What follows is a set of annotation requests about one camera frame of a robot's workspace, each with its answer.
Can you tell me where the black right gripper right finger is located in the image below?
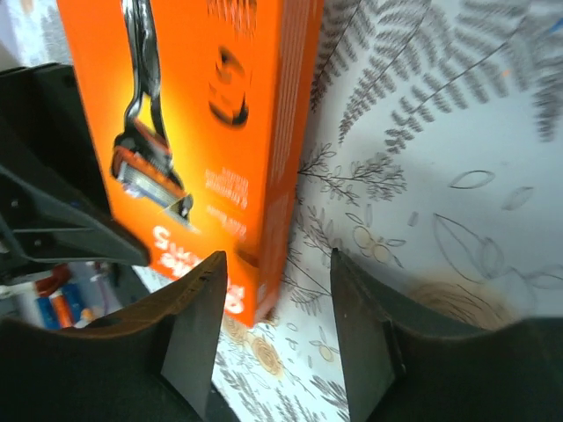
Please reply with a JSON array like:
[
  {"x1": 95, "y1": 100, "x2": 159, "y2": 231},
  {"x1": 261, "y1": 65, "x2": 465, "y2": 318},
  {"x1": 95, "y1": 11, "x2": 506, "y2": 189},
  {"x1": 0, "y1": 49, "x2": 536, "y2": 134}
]
[{"x1": 330, "y1": 251, "x2": 562, "y2": 421}]

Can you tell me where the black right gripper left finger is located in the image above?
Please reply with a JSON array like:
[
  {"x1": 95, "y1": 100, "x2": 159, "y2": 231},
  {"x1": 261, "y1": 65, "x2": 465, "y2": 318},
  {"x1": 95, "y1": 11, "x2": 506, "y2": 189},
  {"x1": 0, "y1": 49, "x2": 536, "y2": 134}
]
[{"x1": 1, "y1": 251, "x2": 228, "y2": 421}]

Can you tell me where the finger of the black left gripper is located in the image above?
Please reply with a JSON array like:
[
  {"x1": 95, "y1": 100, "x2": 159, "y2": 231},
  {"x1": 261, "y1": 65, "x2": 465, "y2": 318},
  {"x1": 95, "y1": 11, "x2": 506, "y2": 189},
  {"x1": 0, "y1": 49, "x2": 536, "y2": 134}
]
[{"x1": 1, "y1": 63, "x2": 150, "y2": 267}]

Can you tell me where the floral table mat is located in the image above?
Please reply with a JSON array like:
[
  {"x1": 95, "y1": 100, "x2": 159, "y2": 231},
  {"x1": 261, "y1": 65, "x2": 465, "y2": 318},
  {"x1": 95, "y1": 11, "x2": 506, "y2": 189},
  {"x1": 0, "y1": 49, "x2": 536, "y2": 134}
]
[{"x1": 1, "y1": 1, "x2": 562, "y2": 421}]

